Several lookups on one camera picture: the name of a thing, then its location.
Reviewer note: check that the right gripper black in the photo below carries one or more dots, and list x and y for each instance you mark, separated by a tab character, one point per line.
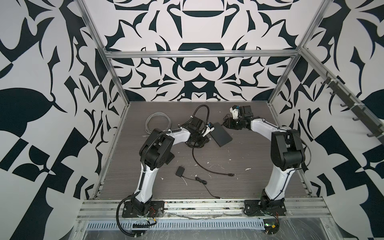
229	123

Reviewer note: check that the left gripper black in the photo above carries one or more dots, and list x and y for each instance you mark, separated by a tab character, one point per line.
205	142

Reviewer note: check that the black network switch box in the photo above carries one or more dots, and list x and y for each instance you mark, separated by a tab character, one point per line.
220	135

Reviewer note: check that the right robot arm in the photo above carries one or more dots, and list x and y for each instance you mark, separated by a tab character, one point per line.
287	155

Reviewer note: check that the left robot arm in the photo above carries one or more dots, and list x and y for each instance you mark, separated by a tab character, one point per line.
155	153

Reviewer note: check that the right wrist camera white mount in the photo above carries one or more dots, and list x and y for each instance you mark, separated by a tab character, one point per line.
235	111

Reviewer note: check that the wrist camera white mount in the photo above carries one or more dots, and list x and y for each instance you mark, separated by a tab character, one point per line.
235	111
208	129

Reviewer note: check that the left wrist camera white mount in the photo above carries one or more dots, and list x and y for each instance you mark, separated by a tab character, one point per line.
208	129

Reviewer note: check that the aluminium frame crossbar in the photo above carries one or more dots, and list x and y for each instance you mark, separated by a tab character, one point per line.
200	54

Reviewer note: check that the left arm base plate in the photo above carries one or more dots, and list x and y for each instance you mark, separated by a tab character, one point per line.
150	209

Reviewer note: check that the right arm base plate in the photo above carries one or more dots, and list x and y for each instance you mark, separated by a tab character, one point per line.
264	208

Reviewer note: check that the white slotted cable duct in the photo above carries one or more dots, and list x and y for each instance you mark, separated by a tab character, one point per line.
181	224

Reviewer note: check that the front aluminium rail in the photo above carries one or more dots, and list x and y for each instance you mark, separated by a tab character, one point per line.
208	208

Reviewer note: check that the wall hook rack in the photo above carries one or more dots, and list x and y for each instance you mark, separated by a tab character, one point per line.
351	102

